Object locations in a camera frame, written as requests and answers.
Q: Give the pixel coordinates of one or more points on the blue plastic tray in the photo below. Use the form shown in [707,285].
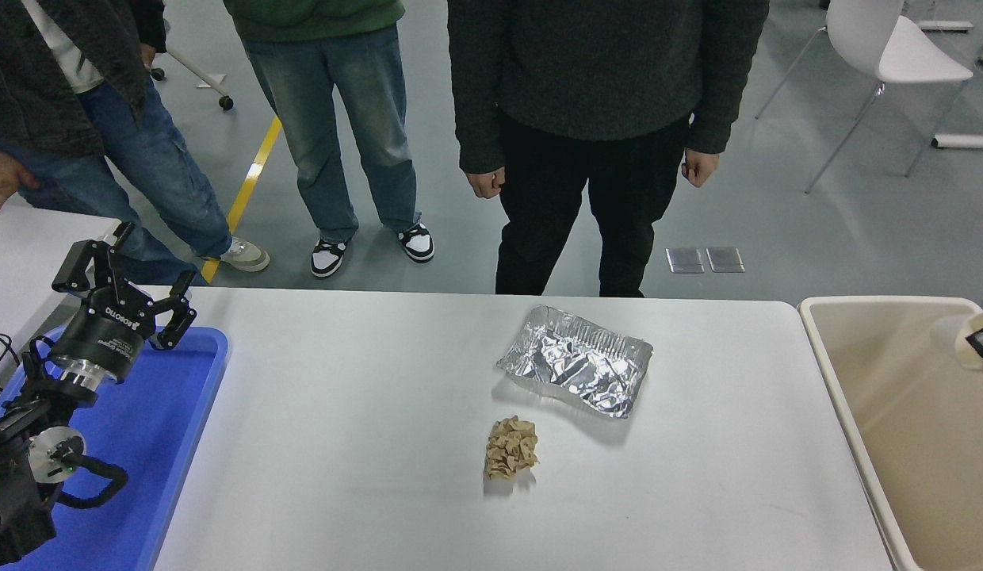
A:
[166,428]

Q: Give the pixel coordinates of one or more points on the short white table foot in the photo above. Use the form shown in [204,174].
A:
[945,25]

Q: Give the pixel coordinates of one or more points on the grey office chair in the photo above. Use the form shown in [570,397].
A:
[198,75]

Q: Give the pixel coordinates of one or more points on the person's left hand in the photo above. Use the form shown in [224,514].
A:
[149,57]
[700,168]

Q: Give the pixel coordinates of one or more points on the white plastic chair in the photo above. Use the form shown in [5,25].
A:
[896,47]

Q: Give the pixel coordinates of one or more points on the white paper cup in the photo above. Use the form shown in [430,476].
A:
[959,349]

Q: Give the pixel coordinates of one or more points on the foil tray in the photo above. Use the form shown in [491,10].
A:
[575,365]

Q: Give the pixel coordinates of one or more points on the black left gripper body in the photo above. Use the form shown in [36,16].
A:
[103,333]

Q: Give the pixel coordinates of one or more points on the large pale bin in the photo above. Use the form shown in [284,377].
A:
[896,381]

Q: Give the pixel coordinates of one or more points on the tan paper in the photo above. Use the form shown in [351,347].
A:
[511,448]

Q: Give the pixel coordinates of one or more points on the metal floor plate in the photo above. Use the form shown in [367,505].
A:
[725,259]
[685,260]

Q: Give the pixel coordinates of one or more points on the person's right hand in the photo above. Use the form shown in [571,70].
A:
[4,178]
[485,182]

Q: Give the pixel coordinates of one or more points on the long white table foot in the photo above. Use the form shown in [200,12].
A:
[967,142]

